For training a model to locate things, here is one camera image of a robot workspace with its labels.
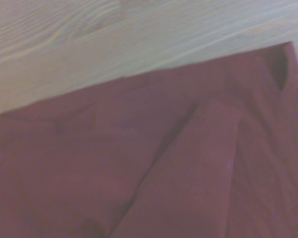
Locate rust orange shorts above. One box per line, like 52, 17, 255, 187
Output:
0, 40, 298, 238

